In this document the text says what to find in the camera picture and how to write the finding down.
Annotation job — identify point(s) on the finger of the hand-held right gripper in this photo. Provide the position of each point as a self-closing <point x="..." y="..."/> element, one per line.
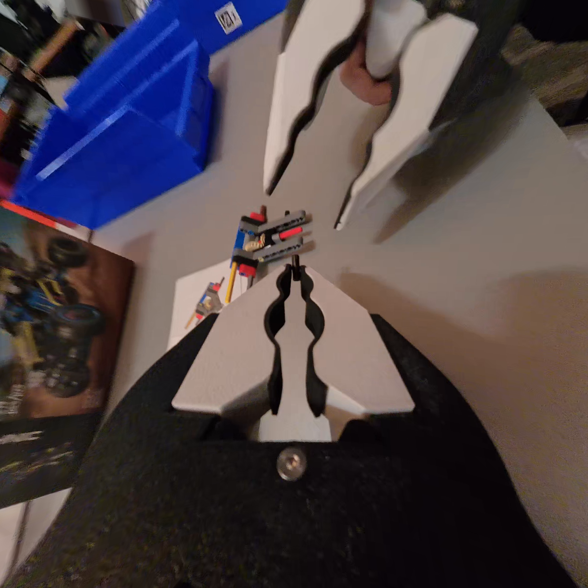
<point x="422" y="92"/>
<point x="298" y="69"/>

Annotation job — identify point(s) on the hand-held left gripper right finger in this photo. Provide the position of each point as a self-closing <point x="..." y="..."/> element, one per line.
<point x="363" y="363"/>

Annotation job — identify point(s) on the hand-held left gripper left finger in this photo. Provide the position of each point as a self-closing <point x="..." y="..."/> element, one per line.
<point x="229" y="363"/>

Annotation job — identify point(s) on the black lego pin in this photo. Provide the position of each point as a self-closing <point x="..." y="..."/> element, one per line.
<point x="296" y="266"/>

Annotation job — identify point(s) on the small lego assembly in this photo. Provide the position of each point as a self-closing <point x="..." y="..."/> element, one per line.
<point x="275" y="227"/>

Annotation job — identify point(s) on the toy car set box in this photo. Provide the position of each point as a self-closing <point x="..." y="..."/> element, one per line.
<point x="59" y="321"/>

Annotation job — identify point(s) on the person's right hand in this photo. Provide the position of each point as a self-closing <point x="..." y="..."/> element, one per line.
<point x="363" y="89"/>

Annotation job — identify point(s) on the blue plastic bin with tag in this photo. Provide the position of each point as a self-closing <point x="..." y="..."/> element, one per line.
<point x="257" y="18"/>

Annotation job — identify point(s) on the open instruction booklet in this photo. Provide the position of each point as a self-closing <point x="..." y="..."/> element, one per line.
<point x="193" y="294"/>

